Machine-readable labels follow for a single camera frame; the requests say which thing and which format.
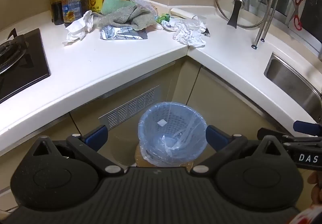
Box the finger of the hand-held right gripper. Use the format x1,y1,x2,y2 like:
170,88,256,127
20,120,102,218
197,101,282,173
293,120,322,137
257,127,294,145

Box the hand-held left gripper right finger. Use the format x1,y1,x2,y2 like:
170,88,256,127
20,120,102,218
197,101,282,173
191,125,282,177

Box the silver cabinet vent grille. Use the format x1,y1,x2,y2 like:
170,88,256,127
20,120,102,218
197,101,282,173
99,86,161,130

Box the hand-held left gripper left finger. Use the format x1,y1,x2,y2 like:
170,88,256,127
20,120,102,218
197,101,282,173
31,125,125,177

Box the silver foil packet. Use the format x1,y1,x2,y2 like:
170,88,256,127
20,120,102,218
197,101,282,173
100,25,149,41

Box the blue lined waste bin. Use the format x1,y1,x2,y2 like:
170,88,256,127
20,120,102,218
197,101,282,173
137,101,208,168

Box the grey towel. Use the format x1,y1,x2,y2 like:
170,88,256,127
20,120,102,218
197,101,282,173
91,4,158,31

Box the green cloth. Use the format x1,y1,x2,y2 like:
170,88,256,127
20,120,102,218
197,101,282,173
102,0,137,14

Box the crumpled white paper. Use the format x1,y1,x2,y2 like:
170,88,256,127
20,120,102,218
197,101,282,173
172,18,207,48
161,20,180,31

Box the glass pot lid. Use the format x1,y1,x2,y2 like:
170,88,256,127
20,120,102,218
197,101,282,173
215,0,268,30

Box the crumpled white tissue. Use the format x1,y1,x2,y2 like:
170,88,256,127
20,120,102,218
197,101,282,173
62,10,94,46

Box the beige base cabinet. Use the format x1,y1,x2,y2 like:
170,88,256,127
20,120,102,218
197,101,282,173
0,58,322,214

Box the steel sink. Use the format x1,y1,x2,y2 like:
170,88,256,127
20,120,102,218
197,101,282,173
264,52,322,124

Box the red scissors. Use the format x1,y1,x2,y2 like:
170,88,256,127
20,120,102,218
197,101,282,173
292,0,305,31

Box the person's right hand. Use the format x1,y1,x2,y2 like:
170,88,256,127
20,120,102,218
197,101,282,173
308,171,322,206

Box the green candy bag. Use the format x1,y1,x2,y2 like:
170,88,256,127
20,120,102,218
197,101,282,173
156,13,171,25

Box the clear plastic bag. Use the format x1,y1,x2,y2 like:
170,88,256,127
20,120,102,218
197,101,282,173
131,0,159,20

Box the black gas stove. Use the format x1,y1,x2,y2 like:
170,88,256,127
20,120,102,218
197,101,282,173
0,28,51,104

